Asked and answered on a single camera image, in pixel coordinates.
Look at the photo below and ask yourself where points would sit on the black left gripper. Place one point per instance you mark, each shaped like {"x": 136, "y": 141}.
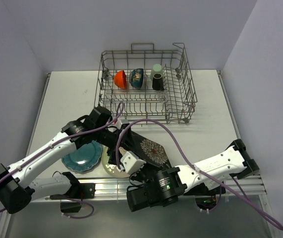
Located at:
{"x": 112, "y": 149}

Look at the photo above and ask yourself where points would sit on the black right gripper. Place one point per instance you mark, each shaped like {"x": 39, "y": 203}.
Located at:
{"x": 138, "y": 175}

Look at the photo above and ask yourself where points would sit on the black floral square plate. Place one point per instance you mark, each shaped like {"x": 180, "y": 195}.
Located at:
{"x": 150, "y": 151}

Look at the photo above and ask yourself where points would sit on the orange bowl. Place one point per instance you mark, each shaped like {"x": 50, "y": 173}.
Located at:
{"x": 120, "y": 80}

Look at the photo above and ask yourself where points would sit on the blue patterned bowl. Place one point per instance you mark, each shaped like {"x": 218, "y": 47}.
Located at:
{"x": 136, "y": 78}

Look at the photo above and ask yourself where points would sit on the clear drinking glass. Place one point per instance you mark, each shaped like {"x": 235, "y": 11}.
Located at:
{"x": 163, "y": 96}

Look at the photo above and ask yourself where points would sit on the black mug brown inside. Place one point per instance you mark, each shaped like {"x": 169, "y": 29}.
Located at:
{"x": 157, "y": 82}

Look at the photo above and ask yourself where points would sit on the light green plastic cup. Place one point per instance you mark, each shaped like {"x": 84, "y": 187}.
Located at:
{"x": 157, "y": 68}

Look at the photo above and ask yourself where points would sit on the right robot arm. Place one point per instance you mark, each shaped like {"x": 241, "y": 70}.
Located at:
{"x": 162, "y": 187}

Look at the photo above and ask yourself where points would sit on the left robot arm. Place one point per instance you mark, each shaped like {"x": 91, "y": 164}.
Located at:
{"x": 19, "y": 184}

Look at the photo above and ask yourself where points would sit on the teal scalloped plate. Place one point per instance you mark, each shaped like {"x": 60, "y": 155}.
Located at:
{"x": 84, "y": 159}

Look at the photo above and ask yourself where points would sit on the green cream round plate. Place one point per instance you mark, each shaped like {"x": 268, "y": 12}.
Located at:
{"x": 111, "y": 169}

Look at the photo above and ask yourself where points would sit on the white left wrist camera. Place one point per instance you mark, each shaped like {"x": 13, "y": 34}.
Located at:
{"x": 121, "y": 123}

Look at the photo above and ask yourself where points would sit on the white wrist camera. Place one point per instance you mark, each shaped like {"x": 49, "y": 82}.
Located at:
{"x": 121, "y": 123}
{"x": 131, "y": 162}

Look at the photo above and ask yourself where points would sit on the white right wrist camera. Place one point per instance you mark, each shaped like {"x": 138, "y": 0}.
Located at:
{"x": 131, "y": 162}

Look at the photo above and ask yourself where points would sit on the aluminium table edge rail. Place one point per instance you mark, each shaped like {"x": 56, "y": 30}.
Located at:
{"x": 111, "y": 188}

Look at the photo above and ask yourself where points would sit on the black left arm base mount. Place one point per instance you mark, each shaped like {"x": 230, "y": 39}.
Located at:
{"x": 76, "y": 198}

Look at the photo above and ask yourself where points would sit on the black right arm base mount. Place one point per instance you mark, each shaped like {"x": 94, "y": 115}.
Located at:
{"x": 208, "y": 200}

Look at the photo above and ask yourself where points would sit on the grey wire dish rack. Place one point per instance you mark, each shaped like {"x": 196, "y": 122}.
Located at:
{"x": 143, "y": 103}

